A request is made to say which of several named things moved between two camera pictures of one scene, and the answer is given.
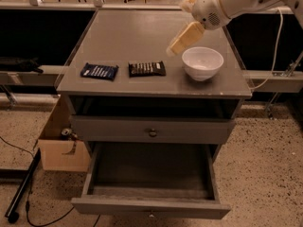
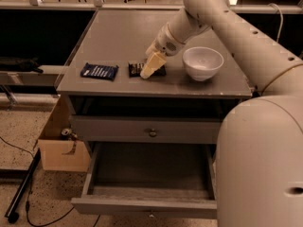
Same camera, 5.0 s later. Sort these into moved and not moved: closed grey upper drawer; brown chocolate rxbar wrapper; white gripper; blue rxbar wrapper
Moved: white gripper
Not moved: blue rxbar wrapper; brown chocolate rxbar wrapper; closed grey upper drawer
